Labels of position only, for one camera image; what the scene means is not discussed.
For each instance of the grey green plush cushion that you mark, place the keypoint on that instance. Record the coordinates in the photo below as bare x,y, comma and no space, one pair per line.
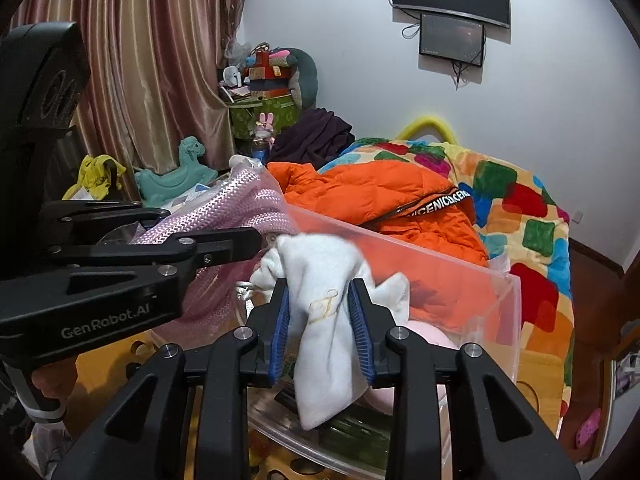
305,75

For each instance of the person's left hand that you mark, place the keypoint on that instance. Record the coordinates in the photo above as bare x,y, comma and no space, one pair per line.
55,380

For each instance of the colourful patchwork blanket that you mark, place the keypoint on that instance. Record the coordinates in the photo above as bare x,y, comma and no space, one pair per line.
525,220

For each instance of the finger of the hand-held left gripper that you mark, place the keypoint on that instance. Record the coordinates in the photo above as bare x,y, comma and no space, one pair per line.
225,245
100,220

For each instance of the dark purple cloth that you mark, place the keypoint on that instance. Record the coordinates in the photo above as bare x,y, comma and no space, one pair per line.
315,135

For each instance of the pink bunny bottle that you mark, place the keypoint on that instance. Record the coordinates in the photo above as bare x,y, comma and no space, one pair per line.
262,137

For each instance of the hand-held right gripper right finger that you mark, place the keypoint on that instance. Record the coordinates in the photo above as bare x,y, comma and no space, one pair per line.
361,330

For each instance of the orange puffer jacket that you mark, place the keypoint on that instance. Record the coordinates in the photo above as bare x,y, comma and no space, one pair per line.
375,195

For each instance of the clear plastic storage box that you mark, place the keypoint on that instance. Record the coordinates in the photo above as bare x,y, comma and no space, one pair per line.
450,290

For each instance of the yellow green cloth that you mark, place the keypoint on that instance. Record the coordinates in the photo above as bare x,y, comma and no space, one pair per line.
95,175

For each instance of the white cloth pouch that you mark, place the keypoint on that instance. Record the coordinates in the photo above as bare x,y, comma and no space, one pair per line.
325,360

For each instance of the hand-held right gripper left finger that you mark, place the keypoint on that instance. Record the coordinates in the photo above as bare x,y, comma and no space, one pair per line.
280,330

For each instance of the small white fan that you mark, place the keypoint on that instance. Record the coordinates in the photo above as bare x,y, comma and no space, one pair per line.
232,77

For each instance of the green patterned box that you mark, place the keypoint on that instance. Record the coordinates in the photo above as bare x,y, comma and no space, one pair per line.
260,115

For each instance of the small black wall monitor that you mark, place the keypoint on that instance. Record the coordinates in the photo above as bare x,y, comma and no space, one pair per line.
452,35

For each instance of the wooden desktop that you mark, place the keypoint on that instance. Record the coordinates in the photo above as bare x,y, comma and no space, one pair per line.
540,370

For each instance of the teal rocking horse toy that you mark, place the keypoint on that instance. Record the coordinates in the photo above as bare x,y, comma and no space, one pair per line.
175,175

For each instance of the pink round ball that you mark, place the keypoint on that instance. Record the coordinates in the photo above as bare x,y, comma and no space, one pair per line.
430,335

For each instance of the pink satin curtain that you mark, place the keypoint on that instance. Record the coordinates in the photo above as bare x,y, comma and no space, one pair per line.
150,60

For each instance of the colourful patchwork toy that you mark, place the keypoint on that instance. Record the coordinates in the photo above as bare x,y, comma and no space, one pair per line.
267,72

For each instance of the yellow foam tube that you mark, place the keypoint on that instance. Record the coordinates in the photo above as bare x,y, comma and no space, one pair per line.
425,125

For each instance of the pink clog shoe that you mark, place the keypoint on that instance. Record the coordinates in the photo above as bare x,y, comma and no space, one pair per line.
589,427

